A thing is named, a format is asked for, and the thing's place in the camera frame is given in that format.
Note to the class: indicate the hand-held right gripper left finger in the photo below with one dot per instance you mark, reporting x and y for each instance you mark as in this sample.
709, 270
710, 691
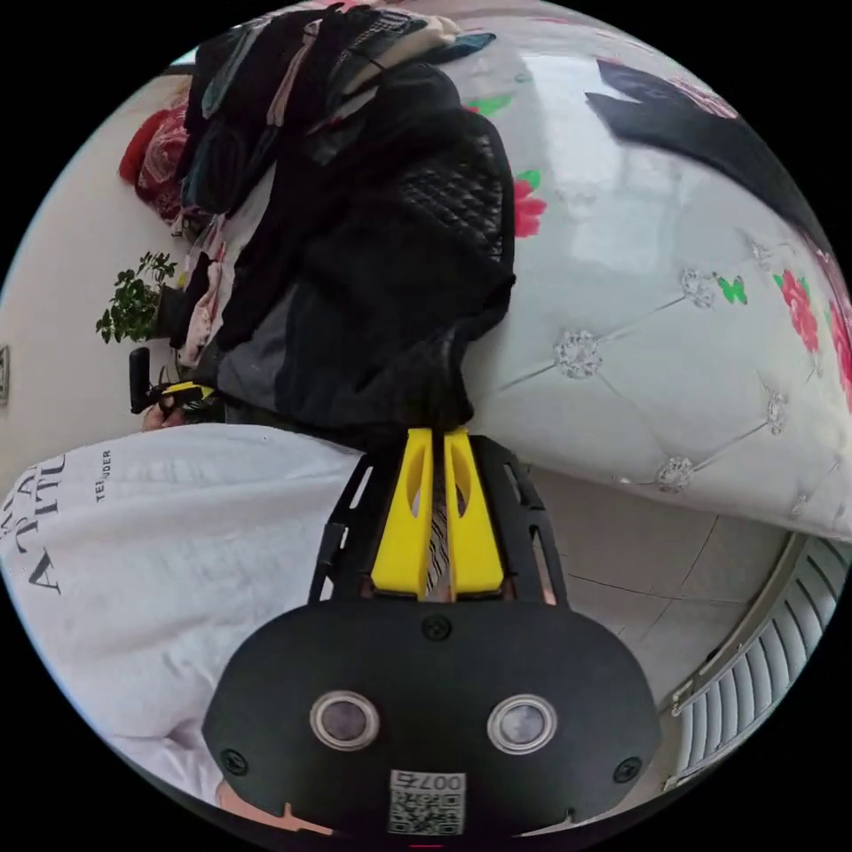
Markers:
399, 532

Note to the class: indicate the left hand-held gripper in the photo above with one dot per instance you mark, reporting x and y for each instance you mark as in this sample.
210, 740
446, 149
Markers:
166, 398

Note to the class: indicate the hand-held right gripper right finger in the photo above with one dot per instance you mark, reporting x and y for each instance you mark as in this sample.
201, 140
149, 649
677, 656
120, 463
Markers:
476, 539

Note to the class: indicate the black long sleeve shirt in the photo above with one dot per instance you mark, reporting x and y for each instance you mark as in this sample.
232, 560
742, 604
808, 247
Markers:
373, 313

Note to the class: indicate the person's left hand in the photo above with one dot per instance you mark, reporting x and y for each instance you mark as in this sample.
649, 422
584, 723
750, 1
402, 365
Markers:
160, 418

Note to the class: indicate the person's right hand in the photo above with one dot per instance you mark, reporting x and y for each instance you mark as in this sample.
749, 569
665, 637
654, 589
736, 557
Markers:
266, 812

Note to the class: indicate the green potted plant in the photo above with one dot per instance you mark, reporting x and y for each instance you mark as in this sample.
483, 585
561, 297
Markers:
133, 299

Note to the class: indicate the person's body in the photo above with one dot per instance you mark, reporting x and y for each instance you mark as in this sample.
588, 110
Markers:
153, 566

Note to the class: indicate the red cloth bundle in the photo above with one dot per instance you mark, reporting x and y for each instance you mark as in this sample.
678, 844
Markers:
156, 160

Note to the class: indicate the pile of clothes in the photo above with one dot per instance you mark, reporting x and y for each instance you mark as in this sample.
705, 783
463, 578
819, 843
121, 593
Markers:
266, 100

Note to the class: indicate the white radiator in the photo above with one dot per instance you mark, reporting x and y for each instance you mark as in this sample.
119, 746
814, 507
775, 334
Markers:
759, 665

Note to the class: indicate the bed with flowered white sheet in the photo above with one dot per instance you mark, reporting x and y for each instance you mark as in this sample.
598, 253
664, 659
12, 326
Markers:
599, 200

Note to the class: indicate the black garment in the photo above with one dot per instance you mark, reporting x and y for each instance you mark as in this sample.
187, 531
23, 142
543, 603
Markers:
719, 136

